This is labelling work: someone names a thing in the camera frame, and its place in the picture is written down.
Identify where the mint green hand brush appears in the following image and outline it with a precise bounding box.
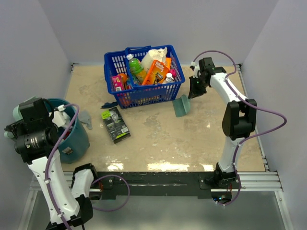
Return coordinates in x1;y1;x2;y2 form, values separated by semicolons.
172;94;190;117

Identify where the grey paper scrap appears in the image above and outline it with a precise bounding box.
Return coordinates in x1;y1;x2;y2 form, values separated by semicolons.
78;110;93;130

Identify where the mint green dustpan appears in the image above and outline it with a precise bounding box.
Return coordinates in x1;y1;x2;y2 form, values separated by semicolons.
12;104;37;141

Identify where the red paper scrap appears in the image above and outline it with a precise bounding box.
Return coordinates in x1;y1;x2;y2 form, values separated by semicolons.
63;129;72;139

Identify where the blue paper scrap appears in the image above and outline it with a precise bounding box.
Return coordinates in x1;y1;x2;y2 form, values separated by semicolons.
101;102;118;109

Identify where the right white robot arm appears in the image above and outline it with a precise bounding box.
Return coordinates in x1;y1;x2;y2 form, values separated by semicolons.
188;57;257;188

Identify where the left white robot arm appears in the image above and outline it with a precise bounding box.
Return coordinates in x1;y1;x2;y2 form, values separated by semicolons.
4;97;99;230

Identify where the white pump bottle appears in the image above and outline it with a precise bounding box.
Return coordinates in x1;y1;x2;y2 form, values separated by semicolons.
163;72;174;84

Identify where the orange razor package box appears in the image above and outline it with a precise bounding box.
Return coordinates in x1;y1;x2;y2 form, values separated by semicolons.
142;60;170;86

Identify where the white paper bag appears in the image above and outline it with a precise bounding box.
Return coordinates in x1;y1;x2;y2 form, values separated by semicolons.
141;47;167;72

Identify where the teal trash bin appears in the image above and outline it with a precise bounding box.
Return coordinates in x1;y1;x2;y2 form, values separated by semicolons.
48;98;90;164

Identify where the green juice bottle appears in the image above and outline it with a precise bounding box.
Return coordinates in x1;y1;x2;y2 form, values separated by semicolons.
126;54;147;85

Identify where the pink snack box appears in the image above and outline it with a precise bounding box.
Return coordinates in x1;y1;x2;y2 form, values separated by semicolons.
112;73;127;92

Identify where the blue plastic shopping basket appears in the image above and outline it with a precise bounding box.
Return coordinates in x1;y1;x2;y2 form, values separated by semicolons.
104;45;185;109

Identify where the black razor package box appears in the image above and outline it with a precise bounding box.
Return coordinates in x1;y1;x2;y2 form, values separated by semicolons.
101;107;130;144

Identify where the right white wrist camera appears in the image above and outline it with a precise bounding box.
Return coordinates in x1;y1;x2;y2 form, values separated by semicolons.
190;61;200;78

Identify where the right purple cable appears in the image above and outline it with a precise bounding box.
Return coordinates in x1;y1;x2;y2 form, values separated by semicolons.
191;50;287;207

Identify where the purple cable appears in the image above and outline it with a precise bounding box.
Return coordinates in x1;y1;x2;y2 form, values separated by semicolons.
191;50;287;207
44;103;130;228

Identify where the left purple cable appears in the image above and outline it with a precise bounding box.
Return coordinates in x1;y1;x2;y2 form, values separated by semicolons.
44;103;130;228

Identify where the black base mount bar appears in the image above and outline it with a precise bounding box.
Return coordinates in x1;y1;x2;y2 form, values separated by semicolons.
71;170;243;200

